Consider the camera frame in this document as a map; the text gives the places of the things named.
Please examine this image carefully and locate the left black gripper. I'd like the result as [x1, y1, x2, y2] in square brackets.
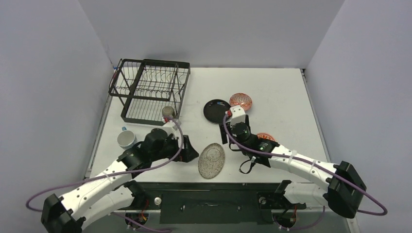
[151, 134, 198, 162]

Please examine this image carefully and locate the speckled oval plate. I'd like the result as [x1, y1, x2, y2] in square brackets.
[198, 143, 225, 179]

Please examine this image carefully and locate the black round plate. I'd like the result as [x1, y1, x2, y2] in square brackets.
[203, 99, 231, 124]

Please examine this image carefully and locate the olive green ceramic mug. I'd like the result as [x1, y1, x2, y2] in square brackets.
[161, 106, 176, 118]

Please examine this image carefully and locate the white and blue cup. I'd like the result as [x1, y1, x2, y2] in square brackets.
[117, 127, 137, 150]

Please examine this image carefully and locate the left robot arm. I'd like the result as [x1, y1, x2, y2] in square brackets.
[41, 128, 199, 233]

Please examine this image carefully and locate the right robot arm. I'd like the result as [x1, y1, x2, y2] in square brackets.
[219, 114, 366, 218]

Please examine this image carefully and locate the red patterned upturned bowl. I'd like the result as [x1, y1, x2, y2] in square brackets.
[229, 93, 253, 111]

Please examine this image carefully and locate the orange floral bowl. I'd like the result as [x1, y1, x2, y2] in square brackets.
[257, 133, 276, 142]

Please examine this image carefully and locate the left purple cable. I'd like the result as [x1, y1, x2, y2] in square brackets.
[25, 117, 185, 213]

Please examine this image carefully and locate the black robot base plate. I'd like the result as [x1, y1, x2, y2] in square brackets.
[115, 181, 312, 224]

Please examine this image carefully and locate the black wire dish rack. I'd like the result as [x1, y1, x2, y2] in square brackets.
[108, 59, 190, 126]

